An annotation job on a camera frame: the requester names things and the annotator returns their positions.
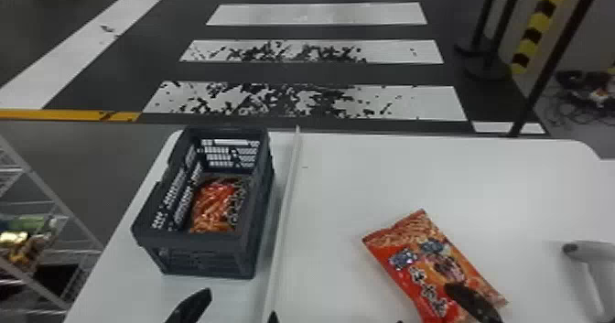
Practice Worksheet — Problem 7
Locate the white wire rack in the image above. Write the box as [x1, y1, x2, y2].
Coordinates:
[0, 135, 105, 323]

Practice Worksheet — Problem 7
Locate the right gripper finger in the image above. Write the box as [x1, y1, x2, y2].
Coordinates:
[443, 282, 504, 323]

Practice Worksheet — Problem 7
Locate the yellow black striped post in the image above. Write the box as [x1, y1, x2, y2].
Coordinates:
[509, 0, 573, 76]

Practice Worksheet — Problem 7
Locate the black crate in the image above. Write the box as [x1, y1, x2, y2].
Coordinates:
[130, 124, 276, 281]

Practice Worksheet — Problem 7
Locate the orange snack packet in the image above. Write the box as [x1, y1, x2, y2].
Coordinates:
[189, 178, 249, 235]

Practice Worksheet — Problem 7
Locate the black cable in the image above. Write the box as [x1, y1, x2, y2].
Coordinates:
[545, 69, 615, 126]

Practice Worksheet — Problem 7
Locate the red snack packet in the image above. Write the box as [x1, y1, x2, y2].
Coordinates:
[361, 208, 510, 323]

